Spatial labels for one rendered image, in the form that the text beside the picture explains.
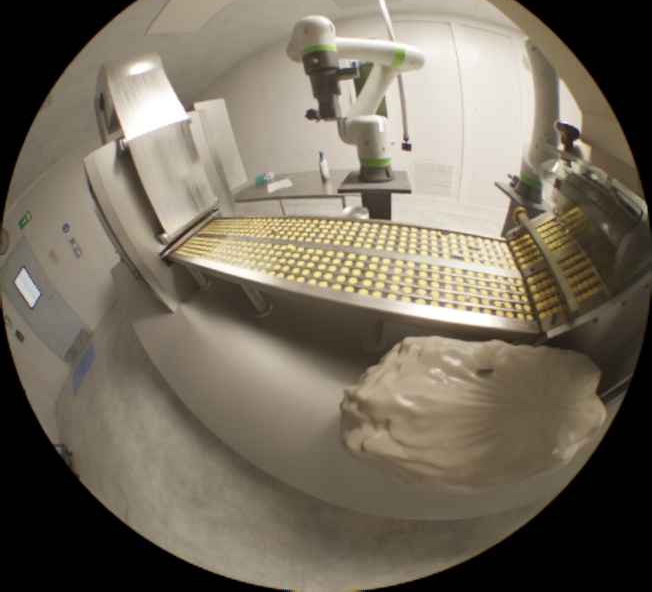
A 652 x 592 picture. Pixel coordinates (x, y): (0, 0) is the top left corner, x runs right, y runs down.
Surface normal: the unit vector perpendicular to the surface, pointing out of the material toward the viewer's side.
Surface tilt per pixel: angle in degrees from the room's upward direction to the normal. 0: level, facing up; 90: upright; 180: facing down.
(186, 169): 90
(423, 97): 90
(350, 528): 0
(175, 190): 90
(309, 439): 0
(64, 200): 90
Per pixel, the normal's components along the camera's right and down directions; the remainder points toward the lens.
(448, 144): -0.39, 0.65
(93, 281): 0.91, 0.15
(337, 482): -0.16, -0.75
